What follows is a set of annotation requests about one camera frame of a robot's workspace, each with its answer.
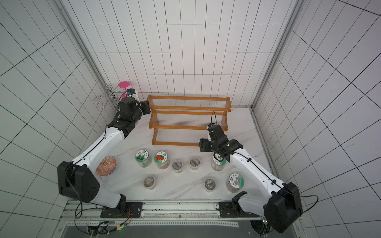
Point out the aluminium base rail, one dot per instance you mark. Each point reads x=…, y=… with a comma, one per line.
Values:
x=166, y=219

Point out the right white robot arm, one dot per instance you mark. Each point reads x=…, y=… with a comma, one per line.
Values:
x=280, y=204

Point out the small clear seed container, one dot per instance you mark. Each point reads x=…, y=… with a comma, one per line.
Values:
x=209, y=184
x=177, y=166
x=194, y=163
x=149, y=182

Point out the jar with pink flower lid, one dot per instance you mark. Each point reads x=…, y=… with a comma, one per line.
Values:
x=235, y=183

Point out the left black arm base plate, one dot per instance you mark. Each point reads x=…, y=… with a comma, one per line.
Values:
x=123, y=210

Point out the jar with green tree lid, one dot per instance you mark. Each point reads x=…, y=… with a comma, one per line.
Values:
x=143, y=158

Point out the orange wooden three-tier shelf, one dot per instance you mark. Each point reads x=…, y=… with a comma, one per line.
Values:
x=186, y=113

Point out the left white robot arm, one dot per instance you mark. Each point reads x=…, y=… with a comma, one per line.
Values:
x=78, y=179

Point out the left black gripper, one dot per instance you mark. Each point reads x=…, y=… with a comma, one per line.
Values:
x=146, y=105

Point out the chrome glass holder stand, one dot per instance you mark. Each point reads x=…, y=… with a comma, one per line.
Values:
x=108, y=96

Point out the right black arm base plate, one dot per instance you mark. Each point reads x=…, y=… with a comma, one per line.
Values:
x=233, y=210

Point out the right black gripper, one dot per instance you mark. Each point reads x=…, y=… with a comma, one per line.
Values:
x=204, y=145

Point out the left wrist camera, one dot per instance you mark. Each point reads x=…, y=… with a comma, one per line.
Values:
x=132, y=93

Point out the jar with strawberry lid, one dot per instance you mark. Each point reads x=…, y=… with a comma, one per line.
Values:
x=161, y=159

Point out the pink plastic wine glass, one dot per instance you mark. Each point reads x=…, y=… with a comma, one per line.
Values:
x=125, y=86

